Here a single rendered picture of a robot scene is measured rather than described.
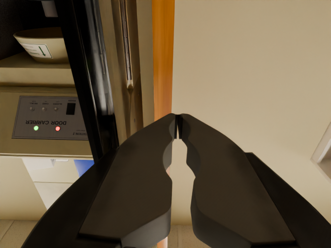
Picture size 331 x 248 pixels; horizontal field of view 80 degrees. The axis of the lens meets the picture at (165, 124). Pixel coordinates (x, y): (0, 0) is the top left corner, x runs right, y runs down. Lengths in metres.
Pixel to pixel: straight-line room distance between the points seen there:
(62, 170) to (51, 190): 0.10
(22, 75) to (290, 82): 0.94
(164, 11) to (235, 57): 0.61
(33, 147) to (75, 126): 0.09
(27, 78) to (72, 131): 0.16
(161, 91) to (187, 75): 0.55
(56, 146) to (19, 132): 0.08
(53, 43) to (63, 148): 0.21
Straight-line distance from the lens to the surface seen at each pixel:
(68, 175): 0.65
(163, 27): 0.30
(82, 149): 0.41
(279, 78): 0.98
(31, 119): 0.47
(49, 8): 0.54
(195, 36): 0.84
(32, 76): 0.50
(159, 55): 0.31
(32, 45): 0.50
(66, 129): 0.43
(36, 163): 0.52
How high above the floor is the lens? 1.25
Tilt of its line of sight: 33 degrees up
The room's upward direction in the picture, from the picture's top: 179 degrees counter-clockwise
